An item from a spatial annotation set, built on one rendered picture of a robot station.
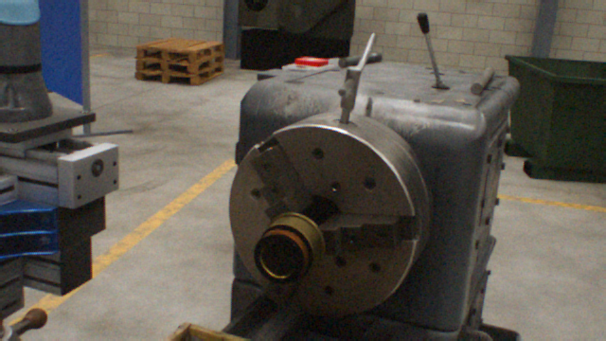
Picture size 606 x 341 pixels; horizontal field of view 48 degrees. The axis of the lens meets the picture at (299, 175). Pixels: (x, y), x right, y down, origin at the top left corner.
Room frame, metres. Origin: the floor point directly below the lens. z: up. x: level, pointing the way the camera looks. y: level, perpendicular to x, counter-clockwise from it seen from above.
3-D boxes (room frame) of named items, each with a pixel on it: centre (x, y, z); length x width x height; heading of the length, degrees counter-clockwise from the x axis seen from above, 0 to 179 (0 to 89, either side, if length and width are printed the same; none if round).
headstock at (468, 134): (1.42, -0.19, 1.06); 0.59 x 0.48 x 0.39; 158
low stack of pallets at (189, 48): (9.06, 1.66, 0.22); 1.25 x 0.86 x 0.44; 171
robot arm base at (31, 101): (1.25, 0.55, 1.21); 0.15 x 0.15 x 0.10
